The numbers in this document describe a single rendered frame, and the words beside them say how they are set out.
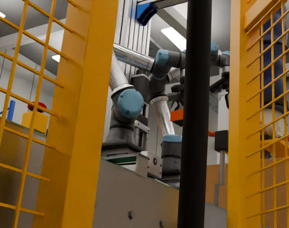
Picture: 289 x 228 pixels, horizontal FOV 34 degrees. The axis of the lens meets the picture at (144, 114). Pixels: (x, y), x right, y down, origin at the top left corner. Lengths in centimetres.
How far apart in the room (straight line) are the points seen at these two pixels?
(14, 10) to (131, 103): 945
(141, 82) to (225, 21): 833
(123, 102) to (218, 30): 915
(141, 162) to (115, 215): 15
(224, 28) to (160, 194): 1030
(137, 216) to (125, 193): 5
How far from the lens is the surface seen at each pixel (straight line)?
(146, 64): 238
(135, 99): 211
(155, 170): 211
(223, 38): 1149
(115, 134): 220
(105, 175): 75
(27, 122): 178
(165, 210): 87
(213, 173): 202
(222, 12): 1056
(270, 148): 217
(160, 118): 285
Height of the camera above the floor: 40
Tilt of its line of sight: 21 degrees up
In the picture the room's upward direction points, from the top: 5 degrees clockwise
